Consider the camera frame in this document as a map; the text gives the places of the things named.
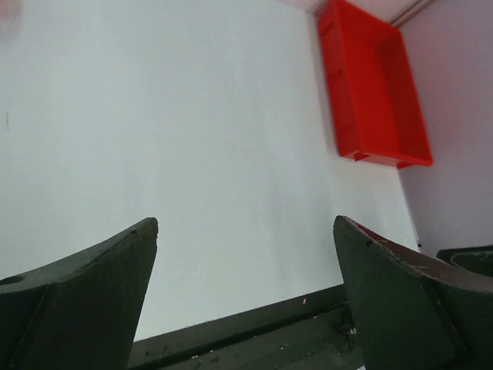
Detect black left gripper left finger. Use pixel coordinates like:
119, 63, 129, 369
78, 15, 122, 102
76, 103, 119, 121
1, 217, 158, 369

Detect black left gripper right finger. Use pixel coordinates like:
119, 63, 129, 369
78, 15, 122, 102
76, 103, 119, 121
334, 216, 492, 369

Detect red plastic tray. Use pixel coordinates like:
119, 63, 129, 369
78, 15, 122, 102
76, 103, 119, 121
317, 1, 434, 169

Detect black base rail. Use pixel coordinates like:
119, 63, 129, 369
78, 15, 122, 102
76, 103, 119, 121
128, 285, 364, 369

